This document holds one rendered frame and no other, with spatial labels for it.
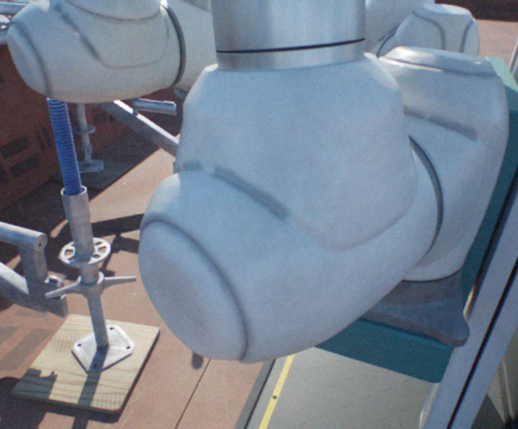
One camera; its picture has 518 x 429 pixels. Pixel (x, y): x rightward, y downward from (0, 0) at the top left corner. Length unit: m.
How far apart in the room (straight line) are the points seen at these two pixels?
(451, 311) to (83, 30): 0.47
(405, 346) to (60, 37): 0.47
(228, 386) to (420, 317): 0.91
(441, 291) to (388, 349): 0.09
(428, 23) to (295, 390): 0.73
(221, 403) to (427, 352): 0.87
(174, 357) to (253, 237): 1.21
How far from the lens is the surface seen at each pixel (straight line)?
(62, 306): 1.43
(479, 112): 0.43
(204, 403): 1.33
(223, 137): 0.27
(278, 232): 0.25
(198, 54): 0.57
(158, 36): 0.52
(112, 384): 1.38
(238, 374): 1.39
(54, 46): 0.49
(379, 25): 1.06
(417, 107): 0.41
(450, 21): 0.90
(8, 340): 1.63
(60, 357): 1.49
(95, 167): 2.58
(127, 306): 1.62
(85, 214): 1.17
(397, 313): 0.52
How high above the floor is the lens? 1.07
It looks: 31 degrees down
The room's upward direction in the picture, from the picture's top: 3 degrees clockwise
